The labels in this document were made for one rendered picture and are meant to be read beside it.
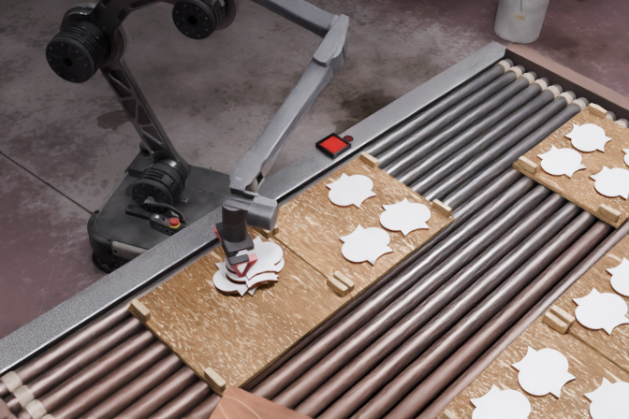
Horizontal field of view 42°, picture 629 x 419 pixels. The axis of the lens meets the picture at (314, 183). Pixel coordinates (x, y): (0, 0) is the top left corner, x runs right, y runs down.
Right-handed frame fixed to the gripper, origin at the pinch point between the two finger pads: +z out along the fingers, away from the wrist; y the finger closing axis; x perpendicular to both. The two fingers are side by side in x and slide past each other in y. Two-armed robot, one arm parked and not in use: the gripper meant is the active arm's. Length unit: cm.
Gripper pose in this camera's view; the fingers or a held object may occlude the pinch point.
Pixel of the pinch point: (235, 261)
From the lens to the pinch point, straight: 203.6
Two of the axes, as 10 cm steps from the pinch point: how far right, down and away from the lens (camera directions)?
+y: -3.9, -6.2, 6.8
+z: -0.5, 7.5, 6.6
